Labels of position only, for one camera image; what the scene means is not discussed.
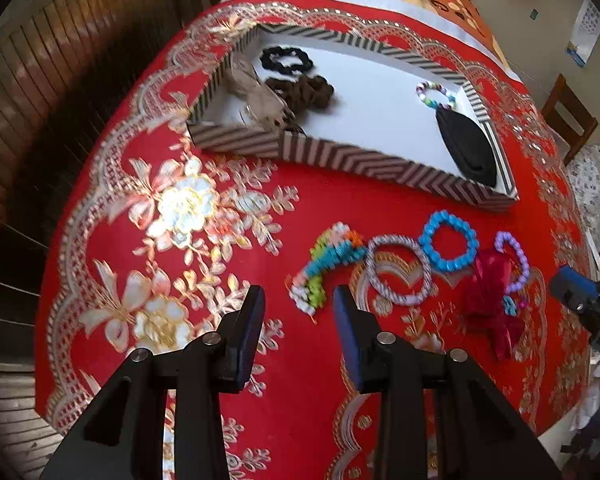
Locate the wooden chair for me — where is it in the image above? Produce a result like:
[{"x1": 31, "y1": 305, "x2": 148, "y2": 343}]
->
[{"x1": 541, "y1": 74, "x2": 598, "y2": 166}]

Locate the red satin bow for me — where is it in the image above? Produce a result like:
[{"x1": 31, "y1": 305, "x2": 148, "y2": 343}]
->
[{"x1": 460, "y1": 250, "x2": 524, "y2": 359}]

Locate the black scrunchie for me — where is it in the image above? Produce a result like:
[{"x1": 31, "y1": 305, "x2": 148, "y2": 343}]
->
[{"x1": 260, "y1": 46, "x2": 314, "y2": 76}]

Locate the blue bead bracelet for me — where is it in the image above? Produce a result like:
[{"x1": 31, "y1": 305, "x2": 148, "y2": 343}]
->
[{"x1": 417, "y1": 209, "x2": 481, "y2": 274}]

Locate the brown scrunchie hair tie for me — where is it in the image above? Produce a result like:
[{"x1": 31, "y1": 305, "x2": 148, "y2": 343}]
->
[{"x1": 264, "y1": 74, "x2": 336, "y2": 114}]

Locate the leopard print sheer ribbon bow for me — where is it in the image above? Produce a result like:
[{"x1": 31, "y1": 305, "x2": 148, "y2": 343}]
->
[{"x1": 225, "y1": 51, "x2": 304, "y2": 136}]

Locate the white floral cloth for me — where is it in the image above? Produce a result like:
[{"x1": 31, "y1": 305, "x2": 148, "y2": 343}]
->
[{"x1": 567, "y1": 144, "x2": 600, "y2": 252}]

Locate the striped chevron shallow box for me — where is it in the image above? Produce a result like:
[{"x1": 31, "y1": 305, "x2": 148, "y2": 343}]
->
[{"x1": 187, "y1": 24, "x2": 519, "y2": 210}]

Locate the wall calendar poster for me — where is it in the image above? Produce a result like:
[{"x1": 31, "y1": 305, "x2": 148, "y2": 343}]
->
[{"x1": 566, "y1": 0, "x2": 600, "y2": 67}]

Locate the purple bead bracelet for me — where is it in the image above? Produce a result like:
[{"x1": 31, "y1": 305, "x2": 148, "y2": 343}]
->
[{"x1": 493, "y1": 230, "x2": 532, "y2": 317}]

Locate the black fabric pouch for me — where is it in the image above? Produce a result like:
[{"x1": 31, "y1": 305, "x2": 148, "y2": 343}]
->
[{"x1": 436, "y1": 107, "x2": 498, "y2": 188}]

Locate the red floral embroidered bedspread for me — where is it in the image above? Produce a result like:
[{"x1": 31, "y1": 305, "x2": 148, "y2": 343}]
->
[{"x1": 34, "y1": 0, "x2": 590, "y2": 479}]

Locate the silver braided hair band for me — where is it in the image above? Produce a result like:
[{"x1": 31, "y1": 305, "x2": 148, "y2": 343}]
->
[{"x1": 365, "y1": 234, "x2": 432, "y2": 307}]

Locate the multicolour bead bracelet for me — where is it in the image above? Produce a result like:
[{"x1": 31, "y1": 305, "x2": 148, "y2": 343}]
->
[{"x1": 414, "y1": 80, "x2": 458, "y2": 112}]

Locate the colourful flower bead bracelet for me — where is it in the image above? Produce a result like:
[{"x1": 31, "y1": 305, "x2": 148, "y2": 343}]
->
[{"x1": 286, "y1": 221, "x2": 370, "y2": 318}]

